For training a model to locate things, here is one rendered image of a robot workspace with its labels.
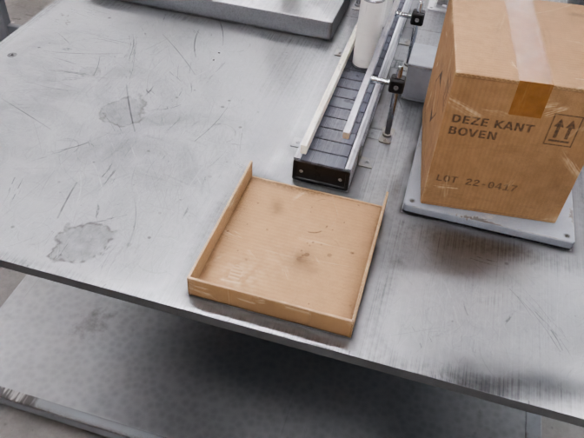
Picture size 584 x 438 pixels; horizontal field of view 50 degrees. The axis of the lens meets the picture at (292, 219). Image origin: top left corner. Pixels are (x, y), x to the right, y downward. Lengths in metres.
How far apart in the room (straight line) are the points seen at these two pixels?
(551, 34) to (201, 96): 0.71
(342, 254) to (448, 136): 0.26
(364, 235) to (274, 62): 0.60
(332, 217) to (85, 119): 0.56
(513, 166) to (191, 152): 0.60
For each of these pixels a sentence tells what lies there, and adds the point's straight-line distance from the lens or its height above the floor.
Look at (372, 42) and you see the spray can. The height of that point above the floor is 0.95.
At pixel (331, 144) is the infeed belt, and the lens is 1.19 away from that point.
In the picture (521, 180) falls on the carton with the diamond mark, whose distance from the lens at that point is 1.12.
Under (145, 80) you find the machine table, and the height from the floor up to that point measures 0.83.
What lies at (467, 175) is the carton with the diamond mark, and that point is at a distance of 1.10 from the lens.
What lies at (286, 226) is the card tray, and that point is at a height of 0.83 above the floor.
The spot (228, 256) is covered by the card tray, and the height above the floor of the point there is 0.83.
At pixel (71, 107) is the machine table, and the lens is 1.41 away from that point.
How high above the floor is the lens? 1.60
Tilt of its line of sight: 44 degrees down
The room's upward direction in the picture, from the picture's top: 4 degrees clockwise
